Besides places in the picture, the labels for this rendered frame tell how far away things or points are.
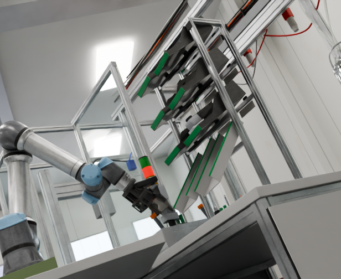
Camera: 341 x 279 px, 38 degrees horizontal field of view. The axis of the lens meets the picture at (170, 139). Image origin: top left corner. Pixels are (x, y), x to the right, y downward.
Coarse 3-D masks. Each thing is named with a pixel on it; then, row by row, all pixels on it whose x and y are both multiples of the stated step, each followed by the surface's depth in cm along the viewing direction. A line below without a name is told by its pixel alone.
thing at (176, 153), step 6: (210, 102) 198; (204, 108) 196; (198, 114) 193; (186, 132) 203; (180, 138) 200; (186, 138) 185; (180, 144) 183; (192, 144) 196; (174, 150) 183; (180, 150) 182; (186, 150) 195; (168, 156) 188; (174, 156) 186; (168, 162) 190
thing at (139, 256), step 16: (144, 240) 135; (160, 240) 135; (96, 256) 131; (112, 256) 131; (128, 256) 135; (144, 256) 144; (48, 272) 127; (64, 272) 128; (80, 272) 130; (96, 272) 138; (112, 272) 148; (128, 272) 158; (144, 272) 171
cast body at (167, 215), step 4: (164, 212) 204; (168, 212) 203; (172, 212) 204; (176, 212) 205; (164, 216) 202; (168, 216) 202; (172, 216) 203; (176, 216) 204; (164, 220) 202; (168, 220) 202
